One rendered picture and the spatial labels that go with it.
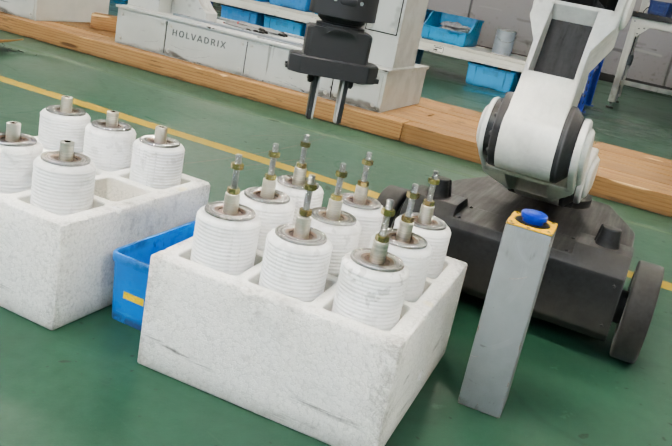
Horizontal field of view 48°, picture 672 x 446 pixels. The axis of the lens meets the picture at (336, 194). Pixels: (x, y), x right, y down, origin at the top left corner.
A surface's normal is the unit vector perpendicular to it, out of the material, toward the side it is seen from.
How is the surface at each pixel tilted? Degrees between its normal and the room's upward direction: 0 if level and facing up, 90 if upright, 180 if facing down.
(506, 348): 90
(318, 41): 90
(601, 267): 46
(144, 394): 0
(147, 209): 90
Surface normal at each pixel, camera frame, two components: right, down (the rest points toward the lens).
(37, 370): 0.18, -0.94
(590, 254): -0.16, -0.54
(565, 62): -0.27, -0.29
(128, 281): -0.43, 0.22
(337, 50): 0.11, 0.30
